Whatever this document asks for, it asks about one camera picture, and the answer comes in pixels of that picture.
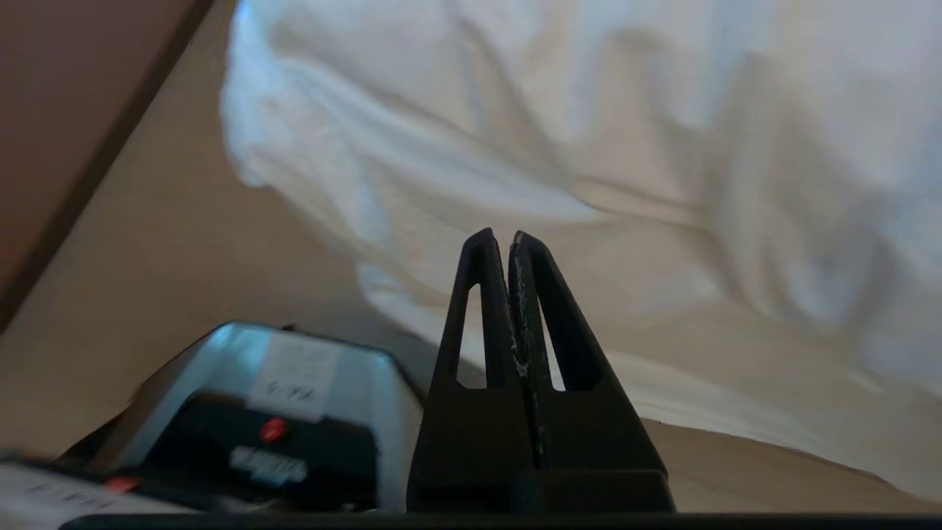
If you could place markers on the white duvet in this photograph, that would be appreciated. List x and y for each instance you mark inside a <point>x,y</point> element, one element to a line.
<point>589,147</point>

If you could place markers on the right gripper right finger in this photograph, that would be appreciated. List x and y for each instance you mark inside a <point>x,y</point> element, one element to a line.
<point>589,434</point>

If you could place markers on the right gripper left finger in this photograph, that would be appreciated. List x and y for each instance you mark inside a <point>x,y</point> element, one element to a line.
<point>471,434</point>

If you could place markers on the beige bed sheet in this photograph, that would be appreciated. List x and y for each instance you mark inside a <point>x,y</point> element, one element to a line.
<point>184,243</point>

